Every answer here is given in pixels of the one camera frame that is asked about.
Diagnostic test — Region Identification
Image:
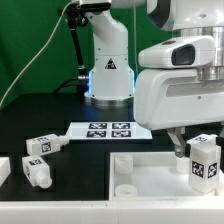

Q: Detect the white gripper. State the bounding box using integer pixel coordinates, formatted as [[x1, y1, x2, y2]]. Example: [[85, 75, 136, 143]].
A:
[[134, 69, 224, 158]]

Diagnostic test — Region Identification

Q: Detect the white square tabletop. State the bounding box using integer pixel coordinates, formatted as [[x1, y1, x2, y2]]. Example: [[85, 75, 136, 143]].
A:
[[109, 151, 224, 202]]

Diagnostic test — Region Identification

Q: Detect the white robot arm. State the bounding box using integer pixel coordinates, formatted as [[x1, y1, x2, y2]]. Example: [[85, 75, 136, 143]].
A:
[[81, 0, 224, 157]]

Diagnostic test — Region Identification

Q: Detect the white marker sheet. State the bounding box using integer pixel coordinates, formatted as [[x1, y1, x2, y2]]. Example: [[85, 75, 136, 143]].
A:
[[66, 122, 152, 140]]

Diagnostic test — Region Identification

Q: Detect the white left fence block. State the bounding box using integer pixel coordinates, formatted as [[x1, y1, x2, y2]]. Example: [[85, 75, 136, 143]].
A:
[[0, 157, 11, 187]]

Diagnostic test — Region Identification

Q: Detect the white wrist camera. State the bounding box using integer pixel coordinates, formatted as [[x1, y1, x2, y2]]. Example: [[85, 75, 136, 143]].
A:
[[138, 35, 215, 69]]

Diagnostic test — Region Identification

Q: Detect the black base cable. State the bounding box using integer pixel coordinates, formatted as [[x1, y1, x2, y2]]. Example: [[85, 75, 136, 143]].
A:
[[52, 77, 88, 94]]

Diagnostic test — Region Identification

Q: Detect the mounted camera on stand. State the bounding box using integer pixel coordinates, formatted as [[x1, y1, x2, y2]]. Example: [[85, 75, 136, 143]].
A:
[[79, 0, 112, 12]]

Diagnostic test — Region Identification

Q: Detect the black camera stand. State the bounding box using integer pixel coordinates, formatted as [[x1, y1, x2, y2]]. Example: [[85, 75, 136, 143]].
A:
[[54, 2, 89, 94]]

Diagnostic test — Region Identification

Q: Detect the grey cable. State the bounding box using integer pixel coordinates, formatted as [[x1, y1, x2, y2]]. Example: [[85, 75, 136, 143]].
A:
[[0, 0, 81, 109]]

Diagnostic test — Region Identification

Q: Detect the white front wall fence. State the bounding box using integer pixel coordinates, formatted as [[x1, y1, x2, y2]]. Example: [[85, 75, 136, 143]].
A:
[[0, 198, 224, 224]]

